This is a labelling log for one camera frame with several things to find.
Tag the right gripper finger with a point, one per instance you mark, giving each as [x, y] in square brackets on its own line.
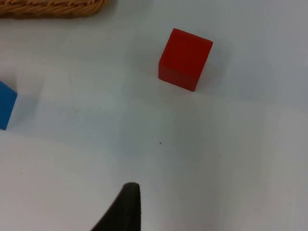
[125, 211]

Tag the blue cube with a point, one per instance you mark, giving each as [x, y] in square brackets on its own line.
[6, 106]

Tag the red cube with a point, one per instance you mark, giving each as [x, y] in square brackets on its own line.
[184, 59]

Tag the pale brown wicker basket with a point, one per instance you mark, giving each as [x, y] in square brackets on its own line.
[48, 8]

